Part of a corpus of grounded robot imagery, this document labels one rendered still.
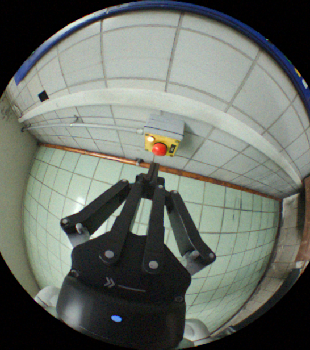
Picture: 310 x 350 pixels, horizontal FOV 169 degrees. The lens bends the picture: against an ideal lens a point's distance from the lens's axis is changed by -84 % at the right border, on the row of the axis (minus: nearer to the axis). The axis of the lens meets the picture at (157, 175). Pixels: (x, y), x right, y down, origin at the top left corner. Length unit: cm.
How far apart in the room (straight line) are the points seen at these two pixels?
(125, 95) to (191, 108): 16
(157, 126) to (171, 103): 7
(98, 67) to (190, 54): 20
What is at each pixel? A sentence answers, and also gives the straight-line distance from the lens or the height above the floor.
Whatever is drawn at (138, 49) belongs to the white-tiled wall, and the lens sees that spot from 27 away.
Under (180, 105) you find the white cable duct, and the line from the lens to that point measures 28.
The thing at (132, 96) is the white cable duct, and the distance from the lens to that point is 30.
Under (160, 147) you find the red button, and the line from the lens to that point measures 30.
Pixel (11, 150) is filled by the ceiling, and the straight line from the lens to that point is 117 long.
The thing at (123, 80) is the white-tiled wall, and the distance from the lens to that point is 30.
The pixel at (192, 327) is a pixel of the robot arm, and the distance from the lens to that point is 66.
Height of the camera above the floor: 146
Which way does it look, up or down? 1 degrees down
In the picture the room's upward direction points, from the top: 77 degrees counter-clockwise
